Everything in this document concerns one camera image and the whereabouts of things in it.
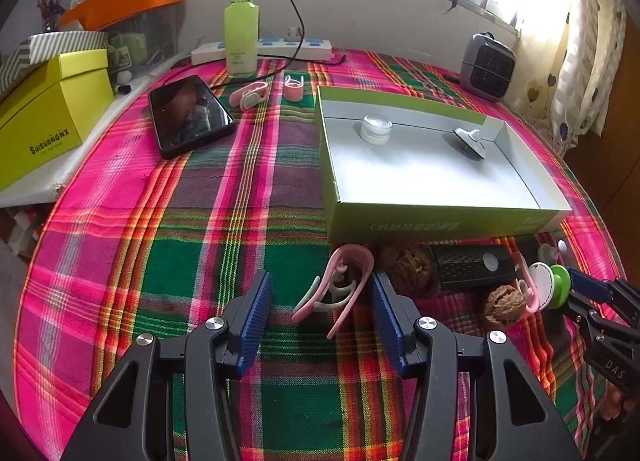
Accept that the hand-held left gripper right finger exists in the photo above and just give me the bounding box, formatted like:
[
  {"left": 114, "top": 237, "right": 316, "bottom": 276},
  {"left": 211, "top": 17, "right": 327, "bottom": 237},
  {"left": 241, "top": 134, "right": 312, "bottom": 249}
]
[{"left": 370, "top": 271, "right": 583, "bottom": 461}]

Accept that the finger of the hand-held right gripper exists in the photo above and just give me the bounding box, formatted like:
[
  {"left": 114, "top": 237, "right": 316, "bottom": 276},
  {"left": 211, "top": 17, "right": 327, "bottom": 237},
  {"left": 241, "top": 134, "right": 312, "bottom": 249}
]
[
  {"left": 566, "top": 266, "right": 640, "bottom": 328},
  {"left": 565, "top": 297, "right": 626, "bottom": 342}
]

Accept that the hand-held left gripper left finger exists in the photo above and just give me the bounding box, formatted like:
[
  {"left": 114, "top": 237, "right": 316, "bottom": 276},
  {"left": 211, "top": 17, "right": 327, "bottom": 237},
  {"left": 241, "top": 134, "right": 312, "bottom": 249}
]
[{"left": 60, "top": 271, "right": 276, "bottom": 461}]

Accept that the white and green spool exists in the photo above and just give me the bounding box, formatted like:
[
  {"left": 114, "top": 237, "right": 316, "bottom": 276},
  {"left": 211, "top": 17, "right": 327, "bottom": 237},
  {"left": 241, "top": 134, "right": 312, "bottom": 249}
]
[{"left": 526, "top": 261, "right": 572, "bottom": 312}]

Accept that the small white knob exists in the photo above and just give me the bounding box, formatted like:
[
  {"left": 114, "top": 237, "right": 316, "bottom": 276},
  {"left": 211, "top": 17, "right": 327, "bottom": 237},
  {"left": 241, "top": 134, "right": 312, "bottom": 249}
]
[{"left": 537, "top": 239, "right": 568, "bottom": 264}]

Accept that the brown walnut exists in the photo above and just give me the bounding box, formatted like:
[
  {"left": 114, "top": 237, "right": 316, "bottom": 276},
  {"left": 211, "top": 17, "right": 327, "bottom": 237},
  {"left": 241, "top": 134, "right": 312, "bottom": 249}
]
[
  {"left": 482, "top": 283, "right": 530, "bottom": 329},
  {"left": 376, "top": 243, "right": 436, "bottom": 298}
]

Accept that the large pink clip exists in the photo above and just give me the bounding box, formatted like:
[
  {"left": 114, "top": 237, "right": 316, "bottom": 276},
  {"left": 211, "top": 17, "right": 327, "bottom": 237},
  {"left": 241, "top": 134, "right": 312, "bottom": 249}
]
[{"left": 291, "top": 245, "right": 375, "bottom": 340}]

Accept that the green and white cardboard tray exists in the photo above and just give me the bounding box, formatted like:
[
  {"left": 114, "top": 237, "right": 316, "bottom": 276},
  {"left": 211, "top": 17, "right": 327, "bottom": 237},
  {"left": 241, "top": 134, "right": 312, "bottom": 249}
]
[{"left": 314, "top": 85, "right": 572, "bottom": 244}]

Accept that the person's right hand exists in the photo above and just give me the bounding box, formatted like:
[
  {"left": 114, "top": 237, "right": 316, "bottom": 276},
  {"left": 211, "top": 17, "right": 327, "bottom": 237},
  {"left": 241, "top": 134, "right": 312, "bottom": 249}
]
[{"left": 602, "top": 387, "right": 628, "bottom": 422}]

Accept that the black rectangular device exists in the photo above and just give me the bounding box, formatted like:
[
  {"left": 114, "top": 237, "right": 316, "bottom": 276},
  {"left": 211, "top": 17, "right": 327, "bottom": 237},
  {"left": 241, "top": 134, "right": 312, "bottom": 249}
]
[{"left": 431, "top": 243, "right": 518, "bottom": 290}]

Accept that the small white jar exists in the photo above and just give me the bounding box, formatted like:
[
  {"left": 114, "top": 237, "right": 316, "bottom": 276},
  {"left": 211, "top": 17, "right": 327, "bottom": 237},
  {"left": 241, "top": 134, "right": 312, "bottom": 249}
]
[{"left": 360, "top": 114, "right": 393, "bottom": 144}]

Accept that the black smartphone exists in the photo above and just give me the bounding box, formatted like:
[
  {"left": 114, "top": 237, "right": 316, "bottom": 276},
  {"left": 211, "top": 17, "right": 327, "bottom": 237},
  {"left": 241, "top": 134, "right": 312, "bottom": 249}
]
[{"left": 148, "top": 74, "right": 237, "bottom": 159}]

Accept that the pink and white clip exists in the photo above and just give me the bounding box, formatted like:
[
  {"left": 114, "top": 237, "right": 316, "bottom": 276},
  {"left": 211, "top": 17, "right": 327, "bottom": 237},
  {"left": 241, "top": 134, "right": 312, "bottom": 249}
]
[{"left": 229, "top": 81, "right": 271, "bottom": 110}]

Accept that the small pink clip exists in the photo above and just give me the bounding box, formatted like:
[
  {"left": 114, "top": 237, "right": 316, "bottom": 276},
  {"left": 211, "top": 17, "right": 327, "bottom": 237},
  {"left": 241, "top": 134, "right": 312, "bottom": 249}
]
[{"left": 283, "top": 73, "right": 305, "bottom": 102}]

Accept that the grey space heater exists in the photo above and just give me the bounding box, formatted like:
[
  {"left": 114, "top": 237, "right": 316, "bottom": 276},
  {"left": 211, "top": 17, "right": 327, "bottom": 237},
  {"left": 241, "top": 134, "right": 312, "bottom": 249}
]
[{"left": 459, "top": 32, "right": 517, "bottom": 102}]

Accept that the patterned cream curtain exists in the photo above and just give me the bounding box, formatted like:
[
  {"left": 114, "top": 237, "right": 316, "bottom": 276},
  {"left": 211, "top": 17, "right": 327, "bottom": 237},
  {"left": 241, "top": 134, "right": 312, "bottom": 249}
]
[{"left": 505, "top": 0, "right": 628, "bottom": 157}]

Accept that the white power strip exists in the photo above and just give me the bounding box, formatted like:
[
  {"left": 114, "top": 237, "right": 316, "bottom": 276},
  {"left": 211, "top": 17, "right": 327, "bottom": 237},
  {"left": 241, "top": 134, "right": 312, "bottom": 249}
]
[{"left": 191, "top": 38, "right": 333, "bottom": 66}]

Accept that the green plastic bottle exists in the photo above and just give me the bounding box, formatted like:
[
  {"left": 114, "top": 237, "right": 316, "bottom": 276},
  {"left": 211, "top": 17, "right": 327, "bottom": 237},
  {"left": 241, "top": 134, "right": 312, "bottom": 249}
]
[{"left": 223, "top": 0, "right": 261, "bottom": 78}]

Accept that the yellow-green cardboard box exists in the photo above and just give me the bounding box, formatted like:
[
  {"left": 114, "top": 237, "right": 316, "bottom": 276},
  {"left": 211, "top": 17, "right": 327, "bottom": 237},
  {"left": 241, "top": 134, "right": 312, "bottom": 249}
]
[{"left": 0, "top": 48, "right": 116, "bottom": 192}]

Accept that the clear plastic container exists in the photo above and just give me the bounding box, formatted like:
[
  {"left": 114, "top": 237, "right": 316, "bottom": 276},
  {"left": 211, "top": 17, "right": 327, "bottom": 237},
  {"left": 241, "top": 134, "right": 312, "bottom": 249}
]
[{"left": 107, "top": 4, "right": 188, "bottom": 87}]

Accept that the grey striped box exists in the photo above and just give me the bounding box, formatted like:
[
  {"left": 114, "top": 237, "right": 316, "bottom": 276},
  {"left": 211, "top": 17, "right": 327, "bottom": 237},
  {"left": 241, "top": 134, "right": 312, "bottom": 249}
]
[{"left": 0, "top": 31, "right": 110, "bottom": 97}]

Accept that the black charger cable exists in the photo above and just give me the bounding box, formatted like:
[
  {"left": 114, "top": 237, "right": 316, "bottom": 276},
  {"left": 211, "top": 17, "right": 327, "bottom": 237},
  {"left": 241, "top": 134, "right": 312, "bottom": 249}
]
[{"left": 252, "top": 0, "right": 351, "bottom": 79}]

